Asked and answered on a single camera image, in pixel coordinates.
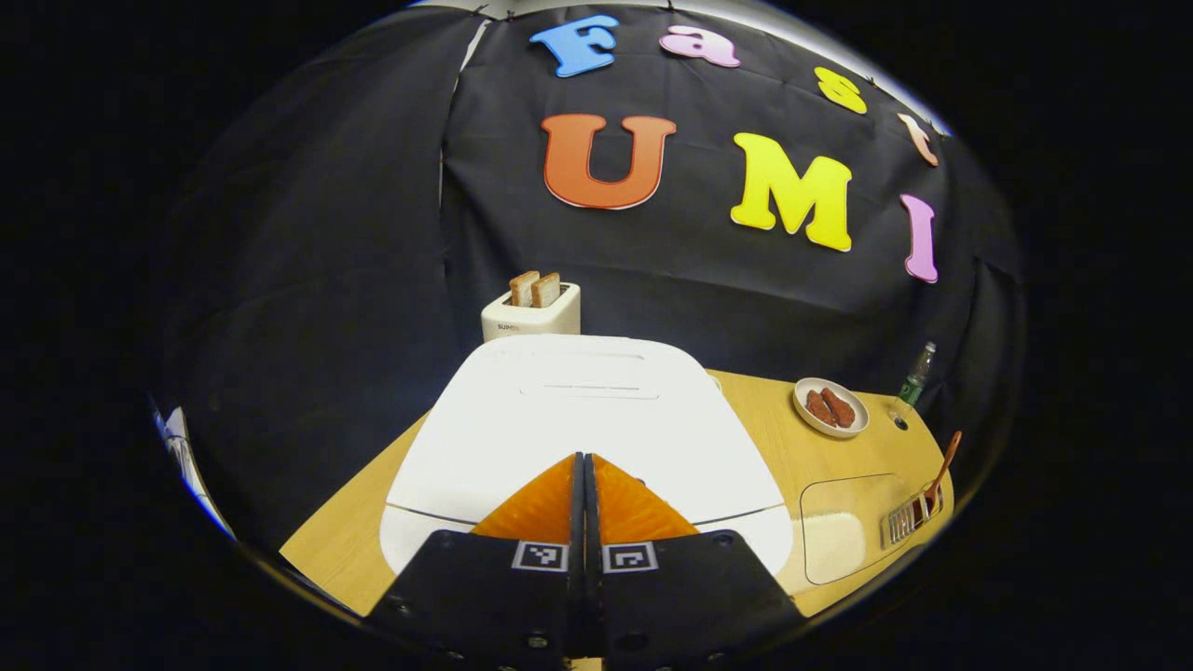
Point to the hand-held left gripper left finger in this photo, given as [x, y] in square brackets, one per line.
[503, 596]

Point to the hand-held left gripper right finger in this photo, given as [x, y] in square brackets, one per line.
[680, 596]

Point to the white rice cooker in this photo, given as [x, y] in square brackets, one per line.
[578, 410]

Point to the brown wooden spoon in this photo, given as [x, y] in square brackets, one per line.
[943, 466]

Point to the clear plastic tray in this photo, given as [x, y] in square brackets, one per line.
[853, 494]

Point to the white round plate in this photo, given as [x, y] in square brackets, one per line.
[829, 431]

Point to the white toaster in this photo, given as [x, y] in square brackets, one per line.
[531, 321]

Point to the toast slice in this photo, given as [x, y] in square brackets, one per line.
[522, 289]
[547, 291]

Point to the green label water bottle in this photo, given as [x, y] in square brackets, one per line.
[915, 382]

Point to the black backdrop cloth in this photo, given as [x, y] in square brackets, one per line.
[326, 280]

